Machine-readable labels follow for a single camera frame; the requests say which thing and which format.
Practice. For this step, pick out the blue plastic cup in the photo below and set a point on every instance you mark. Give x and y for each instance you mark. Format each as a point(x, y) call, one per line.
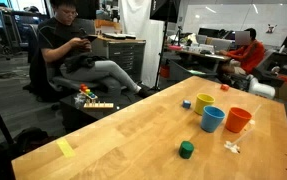
point(211, 121)

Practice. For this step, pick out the orange plastic cup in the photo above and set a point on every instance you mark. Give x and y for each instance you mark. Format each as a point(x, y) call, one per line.
point(236, 121)

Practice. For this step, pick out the red bin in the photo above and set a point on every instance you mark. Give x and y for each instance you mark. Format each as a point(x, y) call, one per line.
point(164, 71)

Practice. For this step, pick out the grey drawer cabinet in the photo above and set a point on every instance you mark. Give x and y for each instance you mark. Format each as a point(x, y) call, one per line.
point(126, 56)

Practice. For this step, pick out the small blue cube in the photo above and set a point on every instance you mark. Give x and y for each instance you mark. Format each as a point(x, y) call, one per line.
point(186, 104)

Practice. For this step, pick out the wooden peg toy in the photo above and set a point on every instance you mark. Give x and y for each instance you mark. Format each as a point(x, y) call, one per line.
point(98, 105)

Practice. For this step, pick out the black light stand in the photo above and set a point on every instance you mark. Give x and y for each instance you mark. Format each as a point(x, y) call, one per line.
point(163, 46)

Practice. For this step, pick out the white curtain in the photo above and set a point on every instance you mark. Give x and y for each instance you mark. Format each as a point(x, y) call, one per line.
point(149, 40)

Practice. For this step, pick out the colourful toy xylophone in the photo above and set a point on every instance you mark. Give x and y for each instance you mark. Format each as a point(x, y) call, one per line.
point(88, 92)

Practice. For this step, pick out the flat devices on cabinet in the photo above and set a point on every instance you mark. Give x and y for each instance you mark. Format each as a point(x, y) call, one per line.
point(119, 35)

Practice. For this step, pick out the yellow plastic cup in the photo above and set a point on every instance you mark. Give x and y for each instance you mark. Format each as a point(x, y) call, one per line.
point(203, 105)

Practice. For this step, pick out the clear plastic bag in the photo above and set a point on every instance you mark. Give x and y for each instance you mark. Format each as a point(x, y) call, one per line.
point(79, 100)

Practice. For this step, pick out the black jacket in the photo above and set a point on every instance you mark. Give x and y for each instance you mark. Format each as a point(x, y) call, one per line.
point(83, 61)

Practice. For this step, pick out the cluttered wooden desk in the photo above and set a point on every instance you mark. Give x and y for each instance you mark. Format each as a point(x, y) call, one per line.
point(203, 56)

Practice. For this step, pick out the black low table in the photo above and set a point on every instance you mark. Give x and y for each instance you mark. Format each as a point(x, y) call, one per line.
point(76, 115)

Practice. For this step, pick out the green cylinder block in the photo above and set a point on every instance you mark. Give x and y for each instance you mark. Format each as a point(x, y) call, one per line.
point(185, 150)

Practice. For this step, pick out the black smartphone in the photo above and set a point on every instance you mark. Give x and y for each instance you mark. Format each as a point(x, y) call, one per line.
point(90, 38)

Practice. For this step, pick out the small red-orange block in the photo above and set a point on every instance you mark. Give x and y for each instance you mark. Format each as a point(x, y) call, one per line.
point(224, 87)

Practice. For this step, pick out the black softbox light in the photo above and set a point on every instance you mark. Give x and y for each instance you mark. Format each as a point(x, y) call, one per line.
point(164, 10)

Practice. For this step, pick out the seated person in black shirt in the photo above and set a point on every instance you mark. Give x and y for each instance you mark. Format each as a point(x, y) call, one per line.
point(54, 36)

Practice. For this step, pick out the small white object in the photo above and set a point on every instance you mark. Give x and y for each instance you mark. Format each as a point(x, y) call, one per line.
point(231, 146)

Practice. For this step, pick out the person in orange shirt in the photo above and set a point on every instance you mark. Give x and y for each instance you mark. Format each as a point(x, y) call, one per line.
point(249, 56)

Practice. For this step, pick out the small white tape patch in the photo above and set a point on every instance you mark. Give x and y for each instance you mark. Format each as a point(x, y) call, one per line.
point(251, 122)

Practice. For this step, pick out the white rounded plastic object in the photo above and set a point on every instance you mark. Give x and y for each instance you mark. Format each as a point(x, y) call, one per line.
point(261, 88)

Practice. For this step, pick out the black backpack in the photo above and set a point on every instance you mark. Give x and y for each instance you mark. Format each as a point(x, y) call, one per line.
point(29, 140)

